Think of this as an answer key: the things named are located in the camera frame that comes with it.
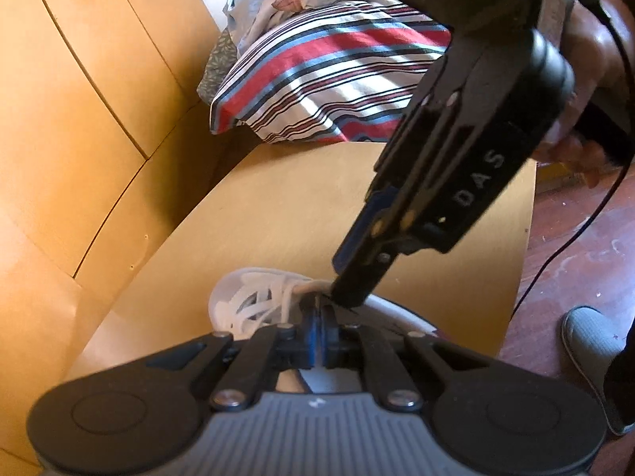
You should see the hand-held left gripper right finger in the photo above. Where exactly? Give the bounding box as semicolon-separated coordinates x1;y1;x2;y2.
320;305;489;410

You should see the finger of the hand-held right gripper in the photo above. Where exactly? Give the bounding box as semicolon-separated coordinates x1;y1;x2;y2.
331;104;423;274
329;90;468;309

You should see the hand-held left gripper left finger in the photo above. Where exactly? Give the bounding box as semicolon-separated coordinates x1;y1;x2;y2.
146;307;318;410

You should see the white shoelace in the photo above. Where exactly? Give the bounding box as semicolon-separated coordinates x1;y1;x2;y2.
214;270;332;334

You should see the white shoe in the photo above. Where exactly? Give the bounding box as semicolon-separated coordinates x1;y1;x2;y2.
207;267;442;393

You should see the person's right hand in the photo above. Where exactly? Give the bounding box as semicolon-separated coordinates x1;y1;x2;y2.
536;0;635;190

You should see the yellow object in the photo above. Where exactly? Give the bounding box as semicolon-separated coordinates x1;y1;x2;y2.
537;161;589;195

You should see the striped blanket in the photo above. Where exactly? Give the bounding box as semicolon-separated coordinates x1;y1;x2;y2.
208;1;453;146

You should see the leaf-patterned pillow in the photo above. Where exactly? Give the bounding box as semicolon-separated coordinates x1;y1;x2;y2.
196;29;240;104

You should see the grey slipper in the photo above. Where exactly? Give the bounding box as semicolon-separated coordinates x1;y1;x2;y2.
562;306;635;437

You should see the wooden wardrobe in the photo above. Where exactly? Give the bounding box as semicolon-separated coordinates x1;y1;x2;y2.
0;0;223;462

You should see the black cable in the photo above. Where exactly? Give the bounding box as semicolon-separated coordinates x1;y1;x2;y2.
510;0;635;321

